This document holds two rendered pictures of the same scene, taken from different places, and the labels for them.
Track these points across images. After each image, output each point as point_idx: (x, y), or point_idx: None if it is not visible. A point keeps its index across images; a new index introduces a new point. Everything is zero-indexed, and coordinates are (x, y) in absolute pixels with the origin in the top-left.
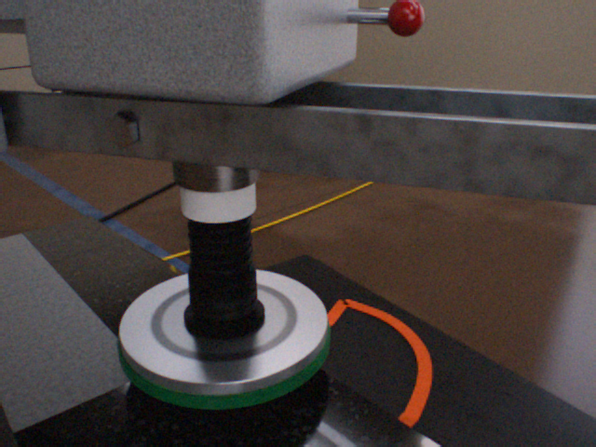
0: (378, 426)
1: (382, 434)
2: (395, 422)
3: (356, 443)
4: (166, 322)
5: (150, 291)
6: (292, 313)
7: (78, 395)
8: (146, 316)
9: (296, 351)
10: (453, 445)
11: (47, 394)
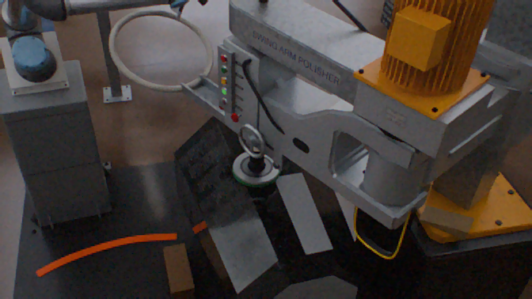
0: (236, 153)
1: (237, 151)
2: (233, 152)
3: (242, 151)
4: (269, 168)
5: (270, 179)
6: (241, 162)
7: (289, 176)
8: (272, 171)
9: (247, 153)
10: (200, 187)
11: (295, 179)
